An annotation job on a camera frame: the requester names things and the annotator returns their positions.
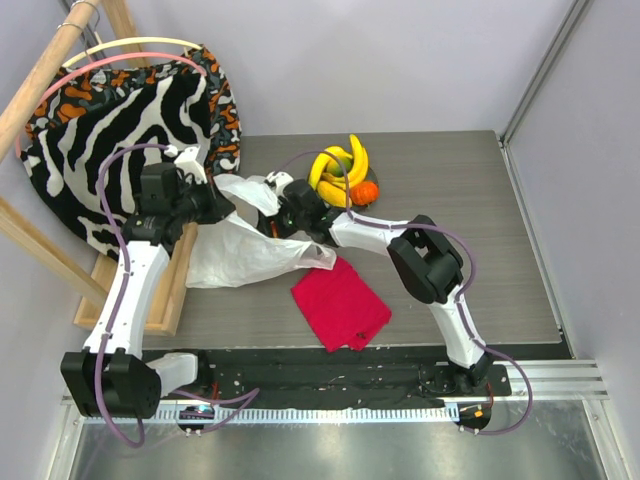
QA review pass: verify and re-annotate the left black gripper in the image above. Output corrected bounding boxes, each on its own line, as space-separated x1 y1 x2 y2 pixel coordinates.
170 173 235 225

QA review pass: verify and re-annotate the small orange pumpkin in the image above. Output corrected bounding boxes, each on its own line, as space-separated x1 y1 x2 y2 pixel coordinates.
350 180 380 206

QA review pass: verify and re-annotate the white lemon-print plastic bag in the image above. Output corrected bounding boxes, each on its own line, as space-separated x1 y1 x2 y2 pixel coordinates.
186 174 337 289

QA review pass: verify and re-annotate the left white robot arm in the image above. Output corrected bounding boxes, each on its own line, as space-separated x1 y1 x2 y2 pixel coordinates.
60 159 235 419

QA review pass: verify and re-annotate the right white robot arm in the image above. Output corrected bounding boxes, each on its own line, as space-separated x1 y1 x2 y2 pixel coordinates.
258 180 493 395

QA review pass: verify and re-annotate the yellow banana left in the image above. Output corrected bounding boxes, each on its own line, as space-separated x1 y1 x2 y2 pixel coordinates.
308 146 353 190

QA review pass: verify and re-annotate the yellow banana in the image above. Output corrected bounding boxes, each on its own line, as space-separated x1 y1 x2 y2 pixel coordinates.
348 134 369 188
308 146 353 190

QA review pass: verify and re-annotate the yellow banana right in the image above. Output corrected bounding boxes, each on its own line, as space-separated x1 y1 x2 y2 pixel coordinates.
348 134 369 188

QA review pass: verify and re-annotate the dark round plate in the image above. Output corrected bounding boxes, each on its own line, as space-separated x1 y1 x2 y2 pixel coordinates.
349 169 380 207

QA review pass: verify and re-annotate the red folded cloth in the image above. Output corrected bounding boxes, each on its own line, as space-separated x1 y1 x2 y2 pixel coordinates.
291 257 392 353

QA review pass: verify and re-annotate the zebra pattern cloth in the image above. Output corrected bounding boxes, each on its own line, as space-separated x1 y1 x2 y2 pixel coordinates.
20 74 211 258

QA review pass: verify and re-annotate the orange grey patterned cloth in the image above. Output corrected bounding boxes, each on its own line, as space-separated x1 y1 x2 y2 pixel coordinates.
26 47 241 174

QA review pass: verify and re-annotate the cream hanger hoop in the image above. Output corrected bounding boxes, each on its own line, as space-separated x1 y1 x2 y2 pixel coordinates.
62 36 202 68

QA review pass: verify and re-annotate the pink hanger hoop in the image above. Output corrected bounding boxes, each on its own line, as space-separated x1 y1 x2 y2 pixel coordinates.
15 51 206 155

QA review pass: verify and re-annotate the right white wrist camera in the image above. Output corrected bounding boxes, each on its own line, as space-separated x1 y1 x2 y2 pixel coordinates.
264 171 294 196

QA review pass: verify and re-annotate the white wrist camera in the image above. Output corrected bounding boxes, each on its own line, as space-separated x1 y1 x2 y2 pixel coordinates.
264 171 294 196
164 145 207 184

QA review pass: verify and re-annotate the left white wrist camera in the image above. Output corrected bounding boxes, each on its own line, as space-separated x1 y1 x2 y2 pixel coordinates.
164 145 207 184

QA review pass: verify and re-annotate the wooden rack frame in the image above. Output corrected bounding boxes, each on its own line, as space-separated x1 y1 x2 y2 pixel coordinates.
1 2 208 329

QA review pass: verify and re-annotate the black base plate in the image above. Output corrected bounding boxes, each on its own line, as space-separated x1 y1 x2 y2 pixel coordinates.
184 346 512 410

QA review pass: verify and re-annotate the aluminium rail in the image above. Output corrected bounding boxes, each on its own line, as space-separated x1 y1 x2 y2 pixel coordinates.
62 359 614 426

